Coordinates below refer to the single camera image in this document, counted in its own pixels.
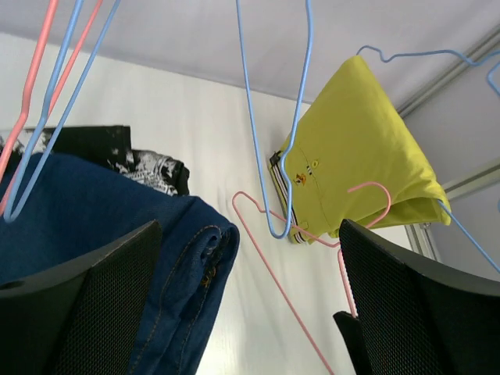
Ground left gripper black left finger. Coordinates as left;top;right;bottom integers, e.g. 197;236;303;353
1;220;162;374

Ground black white patterned trousers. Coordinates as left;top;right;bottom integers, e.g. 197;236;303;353
0;124;191;196

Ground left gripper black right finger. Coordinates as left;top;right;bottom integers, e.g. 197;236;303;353
339;220;499;374

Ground light blue hanger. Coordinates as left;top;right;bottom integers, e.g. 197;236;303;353
3;0;122;223
355;45;500;273
235;0;314;239

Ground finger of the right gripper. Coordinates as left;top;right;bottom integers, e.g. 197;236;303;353
333;311;371;375

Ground yellow green trousers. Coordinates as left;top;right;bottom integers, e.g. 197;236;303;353
268;55;451;244

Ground aluminium frame posts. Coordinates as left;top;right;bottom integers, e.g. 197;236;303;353
394;23;500;259

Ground pink hanger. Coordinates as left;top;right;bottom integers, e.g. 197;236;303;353
0;0;105;214
232;181;392;375

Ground navy blue trousers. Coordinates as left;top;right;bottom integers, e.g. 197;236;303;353
1;154;240;374

